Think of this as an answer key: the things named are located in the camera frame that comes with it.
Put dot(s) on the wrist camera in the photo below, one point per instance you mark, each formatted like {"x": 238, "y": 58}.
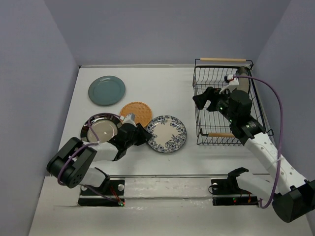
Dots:
{"x": 130, "y": 119}
{"x": 232, "y": 83}

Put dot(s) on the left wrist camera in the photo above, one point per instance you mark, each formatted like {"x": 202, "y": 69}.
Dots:
{"x": 130, "y": 119}

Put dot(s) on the teal ceramic plate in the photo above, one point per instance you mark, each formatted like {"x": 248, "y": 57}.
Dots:
{"x": 106, "y": 90}

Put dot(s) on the striped rim beige plate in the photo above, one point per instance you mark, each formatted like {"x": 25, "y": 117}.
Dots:
{"x": 244, "y": 82}

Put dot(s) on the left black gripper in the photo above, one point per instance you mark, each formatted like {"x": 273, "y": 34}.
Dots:
{"x": 143, "y": 135}

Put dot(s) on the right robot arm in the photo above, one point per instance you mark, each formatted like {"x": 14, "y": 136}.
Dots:
{"x": 292, "y": 194}

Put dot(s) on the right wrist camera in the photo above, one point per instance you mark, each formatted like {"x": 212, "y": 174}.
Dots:
{"x": 232, "y": 83}

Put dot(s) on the woven bamboo plate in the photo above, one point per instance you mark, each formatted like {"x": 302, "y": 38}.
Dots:
{"x": 143, "y": 113}

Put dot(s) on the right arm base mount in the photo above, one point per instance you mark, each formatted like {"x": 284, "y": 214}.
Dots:
{"x": 223, "y": 195}

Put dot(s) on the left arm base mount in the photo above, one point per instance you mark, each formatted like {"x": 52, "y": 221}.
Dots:
{"x": 112, "y": 196}

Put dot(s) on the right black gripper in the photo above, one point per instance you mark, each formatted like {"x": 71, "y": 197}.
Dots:
{"x": 201, "y": 100}

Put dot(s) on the black wire dish rack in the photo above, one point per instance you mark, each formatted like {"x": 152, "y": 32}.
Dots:
{"x": 211, "y": 127}

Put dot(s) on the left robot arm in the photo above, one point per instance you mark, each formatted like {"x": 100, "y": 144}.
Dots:
{"x": 71, "y": 165}

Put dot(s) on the blue floral plate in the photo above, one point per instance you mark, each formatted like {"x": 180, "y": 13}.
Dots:
{"x": 169, "y": 134}

